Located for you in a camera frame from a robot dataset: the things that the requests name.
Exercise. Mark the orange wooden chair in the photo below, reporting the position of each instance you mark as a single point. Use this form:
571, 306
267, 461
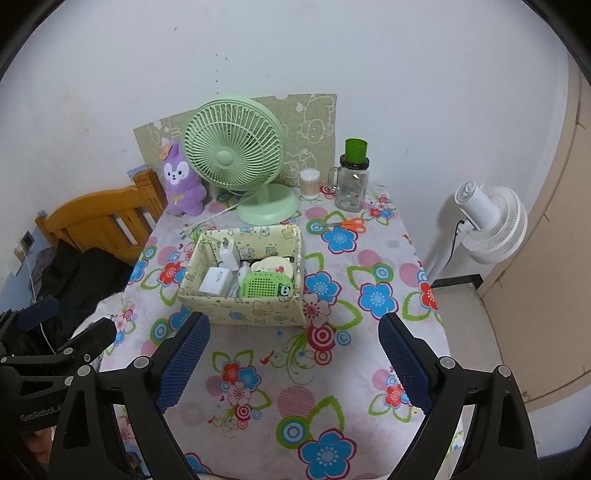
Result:
92, 217

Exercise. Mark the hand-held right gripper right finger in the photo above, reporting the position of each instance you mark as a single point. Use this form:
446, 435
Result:
406, 364

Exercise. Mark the purple plush toy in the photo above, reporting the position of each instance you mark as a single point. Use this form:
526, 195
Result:
182, 184

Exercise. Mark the beige wooden door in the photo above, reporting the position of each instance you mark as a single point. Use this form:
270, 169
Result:
545, 254

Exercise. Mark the white round ball object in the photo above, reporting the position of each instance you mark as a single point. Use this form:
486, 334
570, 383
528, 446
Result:
244, 274

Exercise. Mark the white plug adapter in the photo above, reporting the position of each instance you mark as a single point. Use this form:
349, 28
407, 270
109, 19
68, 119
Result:
228, 254

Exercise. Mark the cream round compact mirror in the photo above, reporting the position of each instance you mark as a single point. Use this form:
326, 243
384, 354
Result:
272, 265

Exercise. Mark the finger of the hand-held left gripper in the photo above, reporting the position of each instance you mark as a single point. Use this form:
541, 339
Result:
41, 311
92, 337

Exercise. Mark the white standing fan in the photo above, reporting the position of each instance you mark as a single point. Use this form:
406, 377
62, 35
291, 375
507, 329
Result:
485, 212

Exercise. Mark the yellow cartoon print storage box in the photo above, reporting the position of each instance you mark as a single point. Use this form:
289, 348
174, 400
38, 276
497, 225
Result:
240, 316

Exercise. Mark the green plastic cup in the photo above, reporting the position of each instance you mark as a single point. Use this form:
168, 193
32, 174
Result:
355, 150

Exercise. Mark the dark clothing pile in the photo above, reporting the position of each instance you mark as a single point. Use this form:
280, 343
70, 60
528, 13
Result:
87, 277

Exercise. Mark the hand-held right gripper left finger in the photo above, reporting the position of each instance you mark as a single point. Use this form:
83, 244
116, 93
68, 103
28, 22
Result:
182, 364

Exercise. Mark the white charger block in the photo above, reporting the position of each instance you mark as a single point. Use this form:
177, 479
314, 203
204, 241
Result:
214, 281

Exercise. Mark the beige cartoon wall sheet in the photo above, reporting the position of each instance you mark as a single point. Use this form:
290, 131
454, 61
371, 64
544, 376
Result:
314, 124

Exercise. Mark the green desk fan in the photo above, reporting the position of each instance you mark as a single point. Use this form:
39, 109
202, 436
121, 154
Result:
231, 157

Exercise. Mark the wall socket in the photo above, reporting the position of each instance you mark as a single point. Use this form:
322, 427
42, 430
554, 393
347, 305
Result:
26, 241

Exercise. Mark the glass mug jar black lid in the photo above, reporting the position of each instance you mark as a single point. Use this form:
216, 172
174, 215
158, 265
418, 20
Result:
351, 189

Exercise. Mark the green perforated case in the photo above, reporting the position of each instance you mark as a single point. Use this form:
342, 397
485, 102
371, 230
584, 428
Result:
265, 286

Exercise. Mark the cotton swab jar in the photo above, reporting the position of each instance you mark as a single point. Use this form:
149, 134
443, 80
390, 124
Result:
309, 184

